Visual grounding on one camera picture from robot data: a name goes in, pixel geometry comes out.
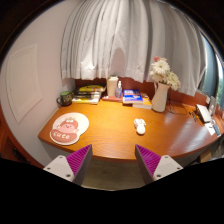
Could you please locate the cream tumbler with lid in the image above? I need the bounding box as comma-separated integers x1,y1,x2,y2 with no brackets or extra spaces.
106,75,120,98

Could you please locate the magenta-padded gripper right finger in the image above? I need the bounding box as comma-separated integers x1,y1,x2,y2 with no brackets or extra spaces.
134,143,184,185

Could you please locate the dark green mug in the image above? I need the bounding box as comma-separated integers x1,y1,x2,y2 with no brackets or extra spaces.
56,90,74,108

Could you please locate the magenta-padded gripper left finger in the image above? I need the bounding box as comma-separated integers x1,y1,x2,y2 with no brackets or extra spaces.
43,143,94,186

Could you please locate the pink cartoon mouse pad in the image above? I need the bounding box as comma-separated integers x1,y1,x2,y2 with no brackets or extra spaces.
49,112,90,146

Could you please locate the white flat device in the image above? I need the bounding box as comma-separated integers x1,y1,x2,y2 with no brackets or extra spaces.
195,103,213,124

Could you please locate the red-brown notebook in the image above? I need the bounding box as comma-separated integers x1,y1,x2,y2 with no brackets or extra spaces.
101,95,124,103

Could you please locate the white and yellow spine book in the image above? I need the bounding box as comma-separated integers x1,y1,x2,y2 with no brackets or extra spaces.
71,97,101,105

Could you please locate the white daisy flower bunch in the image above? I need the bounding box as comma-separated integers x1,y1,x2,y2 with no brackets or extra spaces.
148,56,182,91

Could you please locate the clear spray bottle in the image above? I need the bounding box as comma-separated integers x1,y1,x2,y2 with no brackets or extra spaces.
115,80,123,99

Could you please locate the white paper card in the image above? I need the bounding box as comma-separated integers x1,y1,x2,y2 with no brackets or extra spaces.
204,122,217,136

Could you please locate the white computer mouse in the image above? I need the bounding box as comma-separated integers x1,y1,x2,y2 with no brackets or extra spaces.
133,117,147,136

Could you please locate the white pleated curtain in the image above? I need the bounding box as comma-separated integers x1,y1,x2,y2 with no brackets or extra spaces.
60,0,208,98

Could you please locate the black cable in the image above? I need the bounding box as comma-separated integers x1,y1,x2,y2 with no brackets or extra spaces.
166,96,198,116

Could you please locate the orange cover book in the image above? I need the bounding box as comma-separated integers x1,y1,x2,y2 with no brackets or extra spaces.
132,92,153,110

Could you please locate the white pitcher vase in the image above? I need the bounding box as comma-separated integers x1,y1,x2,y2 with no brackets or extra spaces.
150,82,171,113

